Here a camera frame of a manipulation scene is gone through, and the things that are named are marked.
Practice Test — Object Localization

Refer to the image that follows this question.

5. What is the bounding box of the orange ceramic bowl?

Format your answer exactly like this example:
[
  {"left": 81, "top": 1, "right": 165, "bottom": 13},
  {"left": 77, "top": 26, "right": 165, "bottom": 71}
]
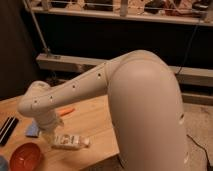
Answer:
[{"left": 9, "top": 143, "right": 42, "bottom": 171}]

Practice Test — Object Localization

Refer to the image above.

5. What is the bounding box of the black striped flat object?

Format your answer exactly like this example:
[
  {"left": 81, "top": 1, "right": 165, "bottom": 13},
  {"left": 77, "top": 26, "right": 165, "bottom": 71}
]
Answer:
[{"left": 0, "top": 117, "right": 19, "bottom": 146}]

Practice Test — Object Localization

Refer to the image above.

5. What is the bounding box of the metal diagonal rod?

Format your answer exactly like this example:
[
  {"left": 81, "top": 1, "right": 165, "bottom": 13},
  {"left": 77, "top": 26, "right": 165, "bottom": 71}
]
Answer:
[{"left": 25, "top": 0, "right": 51, "bottom": 57}]

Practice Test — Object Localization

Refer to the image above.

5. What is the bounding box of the wooden shelf rail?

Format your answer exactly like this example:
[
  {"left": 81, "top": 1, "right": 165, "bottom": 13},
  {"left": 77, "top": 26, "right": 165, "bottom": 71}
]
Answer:
[{"left": 22, "top": 0, "right": 213, "bottom": 27}]

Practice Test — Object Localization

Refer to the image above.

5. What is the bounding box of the clear plastic bottle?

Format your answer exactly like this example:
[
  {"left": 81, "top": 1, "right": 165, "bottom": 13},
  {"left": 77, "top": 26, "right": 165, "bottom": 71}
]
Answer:
[{"left": 52, "top": 134, "right": 90, "bottom": 150}]

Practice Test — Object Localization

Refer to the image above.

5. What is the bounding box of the grey baseboard beam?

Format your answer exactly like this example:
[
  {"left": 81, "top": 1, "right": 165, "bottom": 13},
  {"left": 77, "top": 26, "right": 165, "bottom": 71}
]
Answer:
[{"left": 36, "top": 53, "right": 213, "bottom": 87}]

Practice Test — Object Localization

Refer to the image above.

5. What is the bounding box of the orange handled tool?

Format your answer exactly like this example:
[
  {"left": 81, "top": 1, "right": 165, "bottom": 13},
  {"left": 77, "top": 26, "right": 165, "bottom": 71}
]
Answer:
[{"left": 57, "top": 107, "right": 75, "bottom": 117}]

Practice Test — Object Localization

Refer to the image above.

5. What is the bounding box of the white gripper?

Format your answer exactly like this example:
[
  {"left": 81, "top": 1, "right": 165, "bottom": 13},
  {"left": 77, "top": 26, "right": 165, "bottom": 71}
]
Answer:
[{"left": 39, "top": 118, "right": 64, "bottom": 146}]

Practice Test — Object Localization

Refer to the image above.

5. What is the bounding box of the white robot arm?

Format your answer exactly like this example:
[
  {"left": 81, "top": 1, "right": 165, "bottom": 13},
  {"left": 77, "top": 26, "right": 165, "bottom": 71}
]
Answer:
[{"left": 18, "top": 50, "right": 190, "bottom": 171}]

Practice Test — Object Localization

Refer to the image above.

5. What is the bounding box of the black floor cable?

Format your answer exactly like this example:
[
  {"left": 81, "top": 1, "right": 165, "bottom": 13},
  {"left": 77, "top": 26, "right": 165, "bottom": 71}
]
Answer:
[{"left": 175, "top": 19, "right": 213, "bottom": 171}]

